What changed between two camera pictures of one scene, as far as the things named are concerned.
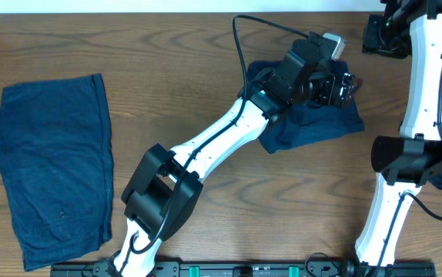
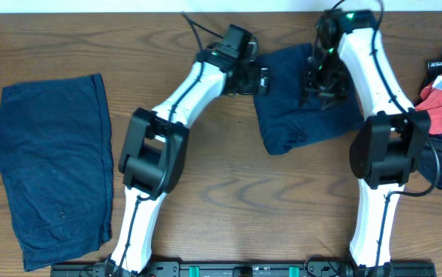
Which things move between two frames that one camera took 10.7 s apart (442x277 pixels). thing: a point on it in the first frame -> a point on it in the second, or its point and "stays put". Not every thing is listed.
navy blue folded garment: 51,142 stays put
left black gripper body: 323,94 -> 246,84
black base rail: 250,268 stays put
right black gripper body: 384,39 -> 331,81
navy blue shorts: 304,122 stays put
